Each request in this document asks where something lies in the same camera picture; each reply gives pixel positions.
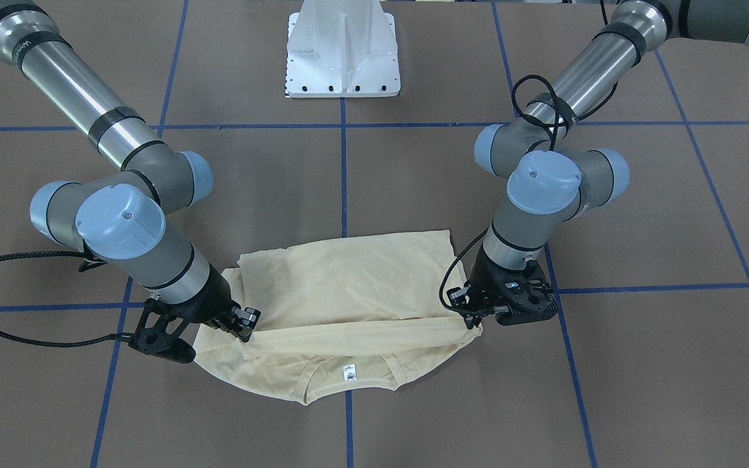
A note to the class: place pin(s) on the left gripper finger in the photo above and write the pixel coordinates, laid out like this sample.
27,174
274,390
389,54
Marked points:
460,301

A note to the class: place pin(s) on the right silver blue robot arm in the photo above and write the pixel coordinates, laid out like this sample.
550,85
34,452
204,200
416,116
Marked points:
121,219

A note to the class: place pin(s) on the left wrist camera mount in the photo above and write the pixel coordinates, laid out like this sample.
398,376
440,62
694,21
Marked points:
526,296

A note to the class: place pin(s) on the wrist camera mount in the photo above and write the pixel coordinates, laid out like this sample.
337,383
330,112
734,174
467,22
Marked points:
526,296
158,333

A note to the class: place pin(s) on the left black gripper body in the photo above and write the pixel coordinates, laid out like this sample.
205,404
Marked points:
484,281

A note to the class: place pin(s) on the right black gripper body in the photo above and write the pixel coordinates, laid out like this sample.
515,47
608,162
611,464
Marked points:
216,301

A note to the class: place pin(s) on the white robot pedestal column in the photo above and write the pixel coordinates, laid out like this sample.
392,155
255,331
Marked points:
342,49

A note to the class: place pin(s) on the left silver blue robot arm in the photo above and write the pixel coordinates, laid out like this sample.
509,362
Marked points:
549,183

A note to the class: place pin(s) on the cream long-sleeve printed shirt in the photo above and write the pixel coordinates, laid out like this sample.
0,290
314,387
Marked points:
338,315

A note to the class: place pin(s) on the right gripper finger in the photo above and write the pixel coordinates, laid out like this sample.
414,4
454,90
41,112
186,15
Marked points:
241,322

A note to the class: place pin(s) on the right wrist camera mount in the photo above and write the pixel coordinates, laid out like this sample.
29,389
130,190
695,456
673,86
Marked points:
158,333

